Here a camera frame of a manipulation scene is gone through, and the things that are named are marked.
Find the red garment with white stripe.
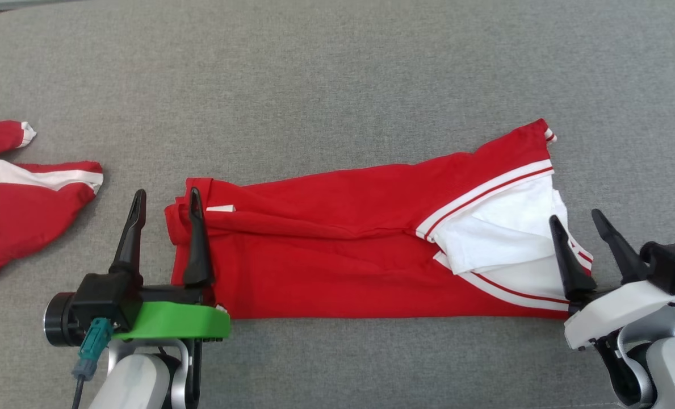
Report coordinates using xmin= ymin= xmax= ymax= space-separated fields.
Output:
xmin=0 ymin=120 xmax=104 ymax=287

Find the grey fabric sofa cushion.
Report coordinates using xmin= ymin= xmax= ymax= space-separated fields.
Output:
xmin=0 ymin=0 xmax=675 ymax=409

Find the red white lettered jersey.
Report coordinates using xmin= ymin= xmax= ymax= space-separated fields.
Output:
xmin=164 ymin=118 xmax=594 ymax=320

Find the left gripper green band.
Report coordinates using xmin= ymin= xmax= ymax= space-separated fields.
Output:
xmin=44 ymin=187 xmax=231 ymax=348

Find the left teal plug black cable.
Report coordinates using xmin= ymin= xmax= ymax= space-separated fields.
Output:
xmin=72 ymin=318 xmax=114 ymax=409

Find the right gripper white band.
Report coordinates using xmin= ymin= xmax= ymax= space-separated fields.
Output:
xmin=549 ymin=209 xmax=675 ymax=351

